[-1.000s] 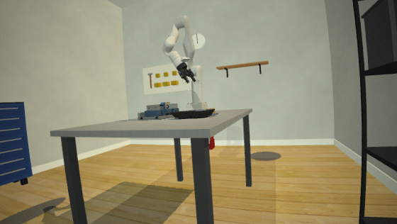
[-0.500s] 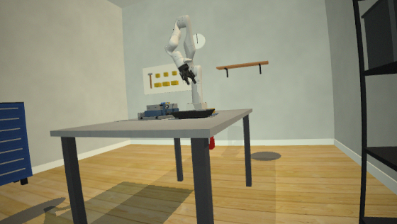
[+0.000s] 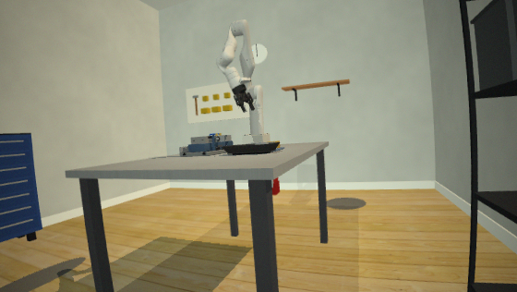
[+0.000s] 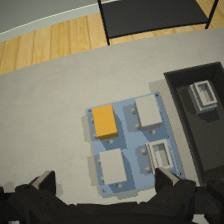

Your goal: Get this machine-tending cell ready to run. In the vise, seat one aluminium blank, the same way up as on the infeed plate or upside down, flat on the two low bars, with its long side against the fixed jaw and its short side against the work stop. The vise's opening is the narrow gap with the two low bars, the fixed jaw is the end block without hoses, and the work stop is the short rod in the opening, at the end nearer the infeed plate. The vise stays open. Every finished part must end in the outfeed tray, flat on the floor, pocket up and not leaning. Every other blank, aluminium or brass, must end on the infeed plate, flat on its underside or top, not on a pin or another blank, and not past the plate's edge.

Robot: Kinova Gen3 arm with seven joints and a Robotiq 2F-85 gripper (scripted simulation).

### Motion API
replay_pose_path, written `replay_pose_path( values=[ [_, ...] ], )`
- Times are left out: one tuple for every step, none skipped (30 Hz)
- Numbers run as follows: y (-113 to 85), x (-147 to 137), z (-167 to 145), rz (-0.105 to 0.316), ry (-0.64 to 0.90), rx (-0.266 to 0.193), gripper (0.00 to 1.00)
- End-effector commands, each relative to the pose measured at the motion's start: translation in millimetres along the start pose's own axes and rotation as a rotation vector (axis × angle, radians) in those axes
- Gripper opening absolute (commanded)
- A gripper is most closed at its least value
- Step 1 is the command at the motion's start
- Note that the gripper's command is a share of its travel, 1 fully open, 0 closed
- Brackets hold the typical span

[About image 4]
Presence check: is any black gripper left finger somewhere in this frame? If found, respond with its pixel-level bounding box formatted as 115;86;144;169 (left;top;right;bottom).
0;171;88;224

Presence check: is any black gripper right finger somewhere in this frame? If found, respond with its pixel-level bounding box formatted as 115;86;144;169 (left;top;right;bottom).
129;167;224;224

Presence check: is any yellow rectangular block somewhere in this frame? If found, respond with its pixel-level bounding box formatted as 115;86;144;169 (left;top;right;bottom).
92;104;119;141

